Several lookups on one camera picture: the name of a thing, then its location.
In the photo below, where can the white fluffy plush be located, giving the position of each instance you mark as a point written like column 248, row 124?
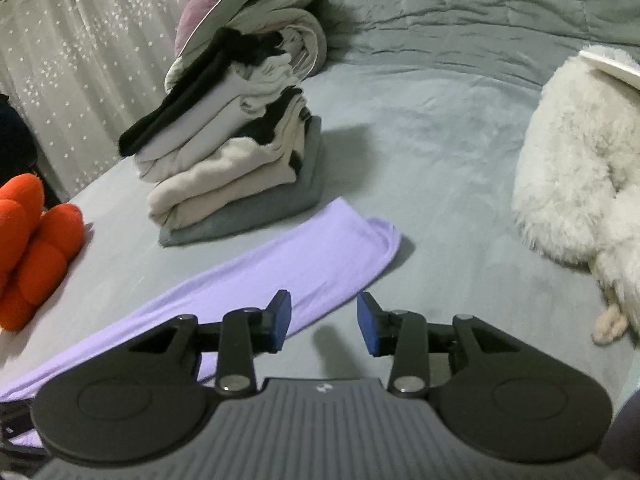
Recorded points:
column 565, row 170

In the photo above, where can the white folded garment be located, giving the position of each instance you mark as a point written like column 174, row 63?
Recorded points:
column 210, row 120

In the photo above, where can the star-print grey curtain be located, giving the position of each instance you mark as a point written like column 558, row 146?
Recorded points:
column 100, row 35

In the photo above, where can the orange pumpkin plush cushion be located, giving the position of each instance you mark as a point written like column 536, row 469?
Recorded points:
column 40, row 250

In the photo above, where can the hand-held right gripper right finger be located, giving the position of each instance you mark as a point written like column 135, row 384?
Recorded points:
column 367, row 325

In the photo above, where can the grey folded garment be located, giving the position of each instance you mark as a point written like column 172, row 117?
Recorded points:
column 260, row 210

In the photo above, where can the grey bed sheet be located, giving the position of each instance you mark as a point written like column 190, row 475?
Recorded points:
column 425, row 160

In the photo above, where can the dark hanging garment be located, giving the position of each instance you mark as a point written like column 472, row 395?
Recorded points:
column 15, row 135

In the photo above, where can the purple pants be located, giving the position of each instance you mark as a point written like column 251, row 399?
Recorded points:
column 300, row 260

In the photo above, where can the cream flat board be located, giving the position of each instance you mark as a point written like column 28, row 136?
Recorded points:
column 615, row 62

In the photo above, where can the black folded garment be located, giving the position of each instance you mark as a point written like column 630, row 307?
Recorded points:
column 185, row 95

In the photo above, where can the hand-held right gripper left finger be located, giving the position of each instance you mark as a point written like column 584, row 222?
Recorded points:
column 282, row 320

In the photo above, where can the grey quilted headboard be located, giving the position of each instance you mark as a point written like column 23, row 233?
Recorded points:
column 475, row 0

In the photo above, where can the beige folded garment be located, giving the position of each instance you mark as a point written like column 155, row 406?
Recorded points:
column 220, row 180

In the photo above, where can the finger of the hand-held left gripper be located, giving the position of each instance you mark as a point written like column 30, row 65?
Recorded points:
column 15, row 422

